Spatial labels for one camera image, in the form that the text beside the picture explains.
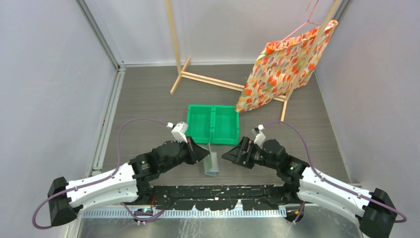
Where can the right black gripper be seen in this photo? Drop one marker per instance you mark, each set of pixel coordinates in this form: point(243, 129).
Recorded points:
point(235, 155)

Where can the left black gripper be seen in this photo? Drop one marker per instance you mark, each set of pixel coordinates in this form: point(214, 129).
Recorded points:
point(195, 152)

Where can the sage green card holder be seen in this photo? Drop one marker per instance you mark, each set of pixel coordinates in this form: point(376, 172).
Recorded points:
point(211, 167)

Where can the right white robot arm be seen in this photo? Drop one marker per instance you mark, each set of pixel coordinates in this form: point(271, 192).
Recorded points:
point(368, 210)

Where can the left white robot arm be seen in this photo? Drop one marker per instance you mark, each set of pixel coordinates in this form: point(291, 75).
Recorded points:
point(130, 183)

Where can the green plastic double bin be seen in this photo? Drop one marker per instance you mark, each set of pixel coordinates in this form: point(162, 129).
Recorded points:
point(213, 124)

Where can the floral orange fabric bag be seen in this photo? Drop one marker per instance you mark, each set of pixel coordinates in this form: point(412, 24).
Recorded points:
point(277, 67)

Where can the wooden clothes rack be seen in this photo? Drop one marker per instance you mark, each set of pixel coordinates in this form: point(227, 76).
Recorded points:
point(183, 73)

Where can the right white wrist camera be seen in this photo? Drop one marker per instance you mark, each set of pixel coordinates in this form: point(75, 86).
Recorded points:
point(259, 135)

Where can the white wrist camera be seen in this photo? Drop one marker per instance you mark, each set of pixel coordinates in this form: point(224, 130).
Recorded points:
point(178, 131)
point(259, 135)

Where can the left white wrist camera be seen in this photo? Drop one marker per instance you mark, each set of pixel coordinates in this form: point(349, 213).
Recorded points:
point(178, 131)

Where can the aluminium rail with slots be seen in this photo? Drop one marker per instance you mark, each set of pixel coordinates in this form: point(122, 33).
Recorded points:
point(237, 212)

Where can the aluminium corner frame post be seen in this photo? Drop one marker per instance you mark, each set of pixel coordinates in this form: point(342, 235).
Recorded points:
point(92, 14)

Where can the pink wire hanger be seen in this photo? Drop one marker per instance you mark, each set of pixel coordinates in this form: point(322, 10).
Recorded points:
point(308, 20)

